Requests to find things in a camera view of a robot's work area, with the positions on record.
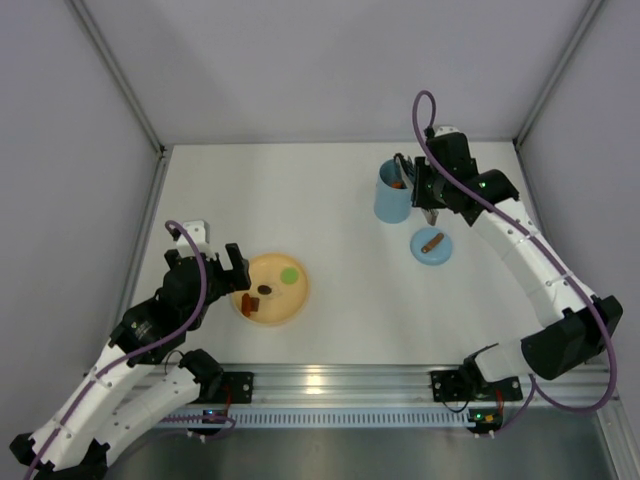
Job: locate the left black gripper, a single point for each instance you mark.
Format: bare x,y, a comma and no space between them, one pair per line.
220,278

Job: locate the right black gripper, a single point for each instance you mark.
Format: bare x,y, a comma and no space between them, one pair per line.
425,187

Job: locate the green round cookie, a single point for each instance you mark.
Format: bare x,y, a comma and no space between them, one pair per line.
289,275

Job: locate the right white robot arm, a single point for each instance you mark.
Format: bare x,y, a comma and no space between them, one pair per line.
575,323

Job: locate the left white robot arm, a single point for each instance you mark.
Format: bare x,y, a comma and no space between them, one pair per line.
98,423

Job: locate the blue lunch box cup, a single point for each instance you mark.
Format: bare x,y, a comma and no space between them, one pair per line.
391,206

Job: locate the beige round plate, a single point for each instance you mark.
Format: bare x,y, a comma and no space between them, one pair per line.
285,301

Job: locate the blue lid with brown handle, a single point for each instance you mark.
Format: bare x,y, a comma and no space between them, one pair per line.
431,246

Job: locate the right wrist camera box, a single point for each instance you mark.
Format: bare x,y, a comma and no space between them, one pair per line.
441,130

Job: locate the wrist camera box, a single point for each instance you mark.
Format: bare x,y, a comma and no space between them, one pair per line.
199,232
441,130

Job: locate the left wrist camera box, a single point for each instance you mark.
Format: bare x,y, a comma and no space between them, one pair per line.
199,232

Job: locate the right aluminium frame post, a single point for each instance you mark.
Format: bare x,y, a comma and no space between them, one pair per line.
552,147

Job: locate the aluminium frame post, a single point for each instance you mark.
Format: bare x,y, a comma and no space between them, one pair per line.
552,147
88,25

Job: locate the left aluminium frame post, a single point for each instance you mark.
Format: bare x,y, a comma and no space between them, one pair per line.
88,25

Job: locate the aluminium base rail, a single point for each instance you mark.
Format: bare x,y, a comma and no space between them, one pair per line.
319,386

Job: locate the white slotted cable duct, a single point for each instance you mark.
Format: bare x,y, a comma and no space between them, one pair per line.
271,418

